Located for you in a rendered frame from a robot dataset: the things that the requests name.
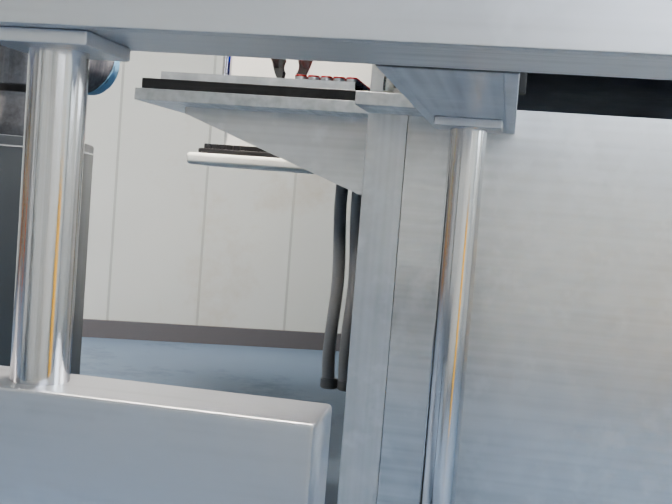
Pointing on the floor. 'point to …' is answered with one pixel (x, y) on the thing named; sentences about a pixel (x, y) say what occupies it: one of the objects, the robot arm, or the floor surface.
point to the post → (372, 303)
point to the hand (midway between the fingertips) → (291, 77)
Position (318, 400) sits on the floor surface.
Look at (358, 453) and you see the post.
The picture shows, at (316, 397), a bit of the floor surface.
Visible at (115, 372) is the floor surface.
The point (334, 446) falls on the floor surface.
